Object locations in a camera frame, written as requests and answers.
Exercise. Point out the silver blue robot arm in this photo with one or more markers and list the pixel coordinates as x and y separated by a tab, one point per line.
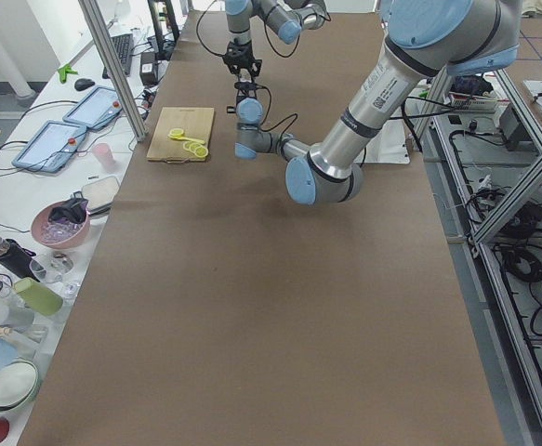
286	19
422	38

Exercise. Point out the pink bowl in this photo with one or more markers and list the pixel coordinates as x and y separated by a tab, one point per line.
58	235

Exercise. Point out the white green rimmed bowl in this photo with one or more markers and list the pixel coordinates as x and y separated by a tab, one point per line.
19	385

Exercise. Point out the aluminium frame post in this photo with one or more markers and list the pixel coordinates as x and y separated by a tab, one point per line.
109	58

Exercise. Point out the teach pendant tablet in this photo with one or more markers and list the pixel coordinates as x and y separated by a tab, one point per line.
96	110
51	148

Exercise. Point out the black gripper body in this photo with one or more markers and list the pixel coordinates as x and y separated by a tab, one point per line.
239	52
244	92

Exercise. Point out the black water bottle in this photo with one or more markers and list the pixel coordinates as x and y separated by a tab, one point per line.
16	259

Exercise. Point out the green plastic clamp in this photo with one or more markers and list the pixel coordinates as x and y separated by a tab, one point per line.
65	71

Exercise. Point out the lemon slice in row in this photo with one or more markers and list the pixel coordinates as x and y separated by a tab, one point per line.
198	147
189	146

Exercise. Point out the bamboo cutting board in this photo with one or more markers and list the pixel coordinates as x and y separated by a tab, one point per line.
197	122

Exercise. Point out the pink plastic cup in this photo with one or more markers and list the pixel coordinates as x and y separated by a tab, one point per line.
103	153

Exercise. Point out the near teach pendant tablet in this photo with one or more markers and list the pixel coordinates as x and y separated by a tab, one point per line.
51	148

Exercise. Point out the white rectangular dish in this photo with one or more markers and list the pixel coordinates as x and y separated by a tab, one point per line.
100	194

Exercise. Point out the lemon slice on spoon bowl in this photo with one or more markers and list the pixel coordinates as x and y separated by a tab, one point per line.
176	133

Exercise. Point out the yellow plastic spoon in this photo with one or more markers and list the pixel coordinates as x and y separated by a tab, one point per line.
197	140

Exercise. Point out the computer mouse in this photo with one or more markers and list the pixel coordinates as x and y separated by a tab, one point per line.
83	84

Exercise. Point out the black keyboard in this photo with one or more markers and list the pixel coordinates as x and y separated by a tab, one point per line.
123	45

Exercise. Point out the green plastic cup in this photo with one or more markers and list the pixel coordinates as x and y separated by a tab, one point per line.
38	297

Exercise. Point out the far teach pendant tablet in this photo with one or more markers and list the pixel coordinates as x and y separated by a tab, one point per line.
96	110

